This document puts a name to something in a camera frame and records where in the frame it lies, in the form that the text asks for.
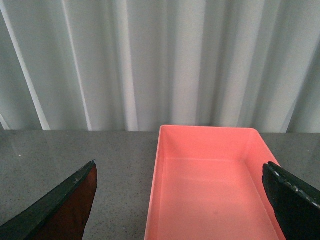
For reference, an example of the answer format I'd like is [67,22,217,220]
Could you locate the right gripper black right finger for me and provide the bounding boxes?
[262,161,320,240]

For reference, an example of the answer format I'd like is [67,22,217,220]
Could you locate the pink plastic bin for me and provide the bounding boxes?
[145,125,284,240]

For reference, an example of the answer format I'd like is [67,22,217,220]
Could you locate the white pleated curtain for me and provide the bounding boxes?
[0,0,320,133]

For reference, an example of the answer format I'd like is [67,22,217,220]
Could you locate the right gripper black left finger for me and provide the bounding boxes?
[0,161,98,240]

